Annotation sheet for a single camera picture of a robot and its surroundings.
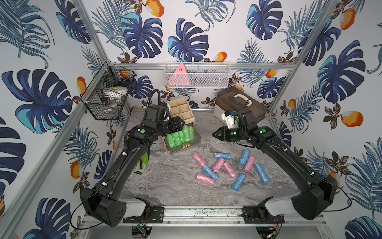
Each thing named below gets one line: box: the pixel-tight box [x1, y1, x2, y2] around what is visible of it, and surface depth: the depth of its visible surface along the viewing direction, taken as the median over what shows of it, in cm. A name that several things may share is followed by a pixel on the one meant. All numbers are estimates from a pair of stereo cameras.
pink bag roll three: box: [222, 161, 238, 179], surface depth 90 cm
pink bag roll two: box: [211, 157, 225, 174], surface depth 91 cm
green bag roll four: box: [187, 125, 195, 142], surface depth 86 cm
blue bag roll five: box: [254, 163, 271, 185], surface depth 89 cm
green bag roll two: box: [171, 131, 183, 147], surface depth 83 cm
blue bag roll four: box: [238, 149, 251, 167], surface depth 93 cm
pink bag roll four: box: [195, 173, 216, 187], surface depth 86 cm
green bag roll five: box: [180, 124, 191, 144], surface depth 83 cm
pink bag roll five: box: [243, 155, 256, 173], surface depth 92 cm
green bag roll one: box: [177, 129, 185, 145], surface depth 84 cm
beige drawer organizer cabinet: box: [166, 97, 196, 125], surface depth 87 cm
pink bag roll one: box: [191, 151, 207, 167], surface depth 94 cm
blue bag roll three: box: [213, 152, 232, 160], surface depth 94 cm
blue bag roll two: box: [231, 173, 247, 192], surface depth 85 cm
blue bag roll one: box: [202, 164, 219, 181], surface depth 88 cm
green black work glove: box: [134, 151, 149, 175], surface depth 92 cm
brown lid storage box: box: [213, 86, 268, 126], surface depth 102 cm
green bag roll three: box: [166, 133, 177, 149], surface depth 83 cm
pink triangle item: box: [168, 63, 191, 86], surface depth 92 cm
